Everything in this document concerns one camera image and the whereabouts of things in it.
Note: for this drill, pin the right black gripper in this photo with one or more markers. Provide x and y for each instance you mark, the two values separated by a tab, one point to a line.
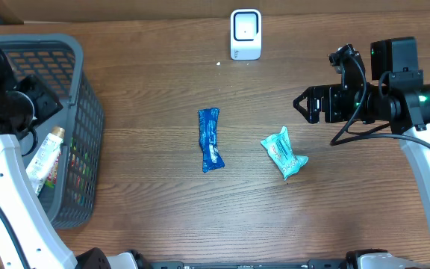
330	93

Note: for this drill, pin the mint green wipes packet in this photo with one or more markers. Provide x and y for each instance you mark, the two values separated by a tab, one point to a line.
279	149

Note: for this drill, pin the blue cookie packet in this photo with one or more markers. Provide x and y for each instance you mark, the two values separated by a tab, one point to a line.
211	158

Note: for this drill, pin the green gummy candy bag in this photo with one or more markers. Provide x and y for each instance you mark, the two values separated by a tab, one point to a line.
79	176

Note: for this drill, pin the white tube with gold cap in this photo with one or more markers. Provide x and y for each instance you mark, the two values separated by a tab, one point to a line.
43	161

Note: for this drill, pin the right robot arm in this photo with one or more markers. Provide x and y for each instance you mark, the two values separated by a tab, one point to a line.
395	104

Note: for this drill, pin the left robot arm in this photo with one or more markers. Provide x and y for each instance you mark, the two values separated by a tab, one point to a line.
27	237

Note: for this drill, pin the white barcode scanner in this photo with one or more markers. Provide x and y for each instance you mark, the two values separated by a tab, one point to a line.
245	35

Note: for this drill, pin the grey plastic mesh basket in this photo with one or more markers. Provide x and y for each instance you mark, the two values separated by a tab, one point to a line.
57	60

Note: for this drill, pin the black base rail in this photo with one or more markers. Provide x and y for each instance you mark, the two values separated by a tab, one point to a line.
310	264

